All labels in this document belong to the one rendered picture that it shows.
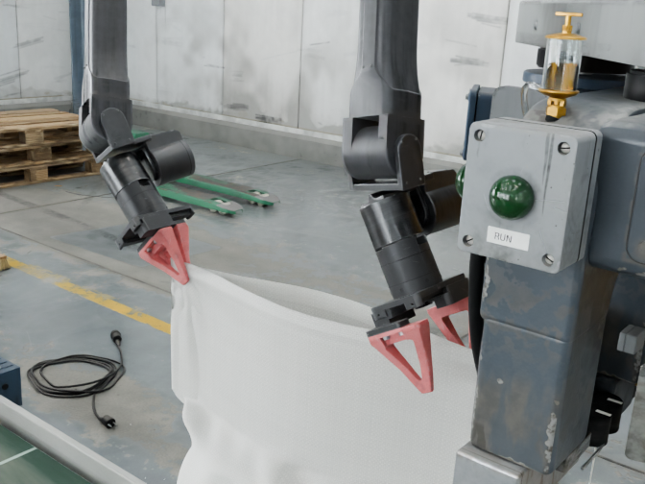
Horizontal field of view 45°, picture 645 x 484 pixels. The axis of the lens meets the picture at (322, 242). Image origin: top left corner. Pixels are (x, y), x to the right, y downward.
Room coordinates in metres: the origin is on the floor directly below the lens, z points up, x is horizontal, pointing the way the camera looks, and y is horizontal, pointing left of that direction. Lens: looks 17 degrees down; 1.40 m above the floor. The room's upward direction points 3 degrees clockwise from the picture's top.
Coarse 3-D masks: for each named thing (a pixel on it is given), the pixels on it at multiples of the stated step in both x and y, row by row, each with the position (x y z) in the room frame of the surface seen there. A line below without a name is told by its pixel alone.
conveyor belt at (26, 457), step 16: (0, 432) 1.66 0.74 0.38; (0, 448) 1.59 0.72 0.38; (16, 448) 1.59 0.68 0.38; (32, 448) 1.60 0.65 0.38; (0, 464) 1.53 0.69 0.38; (16, 464) 1.53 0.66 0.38; (32, 464) 1.54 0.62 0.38; (48, 464) 1.54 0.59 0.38; (0, 480) 1.47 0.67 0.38; (16, 480) 1.47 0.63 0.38; (32, 480) 1.48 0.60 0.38; (48, 480) 1.48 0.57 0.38; (64, 480) 1.48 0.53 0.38; (80, 480) 1.48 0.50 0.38
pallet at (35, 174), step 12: (24, 156) 6.05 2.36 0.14; (60, 156) 6.14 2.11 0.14; (12, 168) 5.61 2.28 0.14; (24, 168) 5.68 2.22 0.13; (36, 168) 5.76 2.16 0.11; (48, 168) 6.21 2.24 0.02; (60, 168) 6.29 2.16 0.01; (96, 168) 6.16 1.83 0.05; (24, 180) 5.75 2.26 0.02; (36, 180) 5.75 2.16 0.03; (48, 180) 5.83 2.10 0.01; (60, 180) 5.91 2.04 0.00
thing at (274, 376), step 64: (192, 320) 1.01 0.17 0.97; (256, 320) 0.91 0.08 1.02; (320, 320) 0.84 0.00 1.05; (192, 384) 1.01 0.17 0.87; (256, 384) 0.90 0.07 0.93; (320, 384) 0.84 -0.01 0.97; (384, 384) 0.81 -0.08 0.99; (448, 384) 0.79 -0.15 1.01; (192, 448) 0.94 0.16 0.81; (256, 448) 0.89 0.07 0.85; (320, 448) 0.84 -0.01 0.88; (384, 448) 0.81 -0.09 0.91; (448, 448) 0.78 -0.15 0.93
